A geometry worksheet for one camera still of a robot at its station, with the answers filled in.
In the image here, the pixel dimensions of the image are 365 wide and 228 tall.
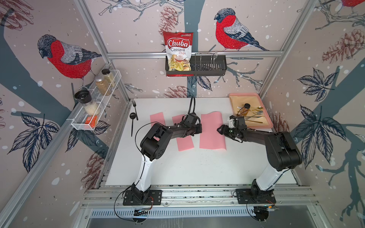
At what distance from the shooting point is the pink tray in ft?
3.47

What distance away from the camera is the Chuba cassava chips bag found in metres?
0.83

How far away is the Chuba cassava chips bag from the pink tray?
530 mm
